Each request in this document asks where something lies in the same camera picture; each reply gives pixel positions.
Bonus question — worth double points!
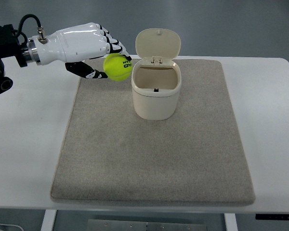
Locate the white object on floor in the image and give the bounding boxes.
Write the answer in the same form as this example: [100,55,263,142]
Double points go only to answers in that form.
[0,224,24,231]

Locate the left white table leg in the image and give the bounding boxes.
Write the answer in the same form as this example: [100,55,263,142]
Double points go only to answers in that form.
[40,209,57,231]

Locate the grey metal plate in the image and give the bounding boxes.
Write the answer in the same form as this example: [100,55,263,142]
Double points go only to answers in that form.
[86,219,208,231]

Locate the right white table leg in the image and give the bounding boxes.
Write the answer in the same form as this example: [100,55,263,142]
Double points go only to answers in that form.
[224,213,238,231]

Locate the yellow tennis ball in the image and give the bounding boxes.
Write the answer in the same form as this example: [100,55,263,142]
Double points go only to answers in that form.
[103,53,132,81]

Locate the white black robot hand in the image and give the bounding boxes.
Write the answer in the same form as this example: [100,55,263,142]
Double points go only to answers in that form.
[26,23,131,79]

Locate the white table leg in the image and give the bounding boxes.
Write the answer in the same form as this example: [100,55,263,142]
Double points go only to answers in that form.
[40,209,57,231]
[224,213,238,231]

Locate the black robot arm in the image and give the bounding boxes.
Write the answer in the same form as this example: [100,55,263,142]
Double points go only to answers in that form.
[0,14,47,94]

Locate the black table control panel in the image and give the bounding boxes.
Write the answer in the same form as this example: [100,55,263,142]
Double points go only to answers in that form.
[255,214,289,221]

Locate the beige fabric mat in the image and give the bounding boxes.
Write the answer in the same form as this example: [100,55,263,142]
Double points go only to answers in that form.
[51,59,255,206]

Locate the cream bin with lid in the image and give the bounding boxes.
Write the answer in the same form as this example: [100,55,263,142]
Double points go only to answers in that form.
[131,28,182,120]

